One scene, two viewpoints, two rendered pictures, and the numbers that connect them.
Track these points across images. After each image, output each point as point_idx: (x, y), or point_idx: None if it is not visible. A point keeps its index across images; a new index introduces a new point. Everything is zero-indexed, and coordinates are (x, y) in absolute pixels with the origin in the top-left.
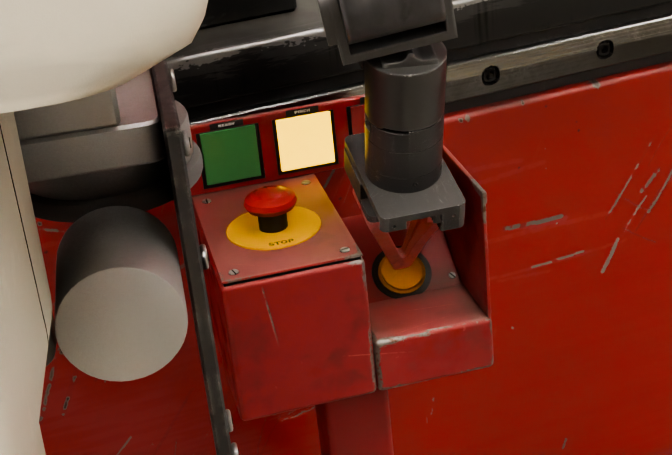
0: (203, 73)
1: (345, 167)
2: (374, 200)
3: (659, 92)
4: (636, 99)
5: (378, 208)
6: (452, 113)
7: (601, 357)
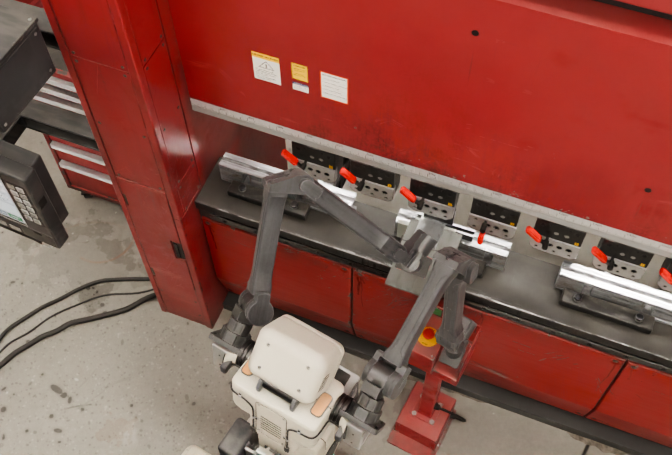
0: None
1: None
2: (441, 354)
3: (567, 345)
4: (560, 343)
5: (440, 356)
6: (506, 319)
7: (533, 371)
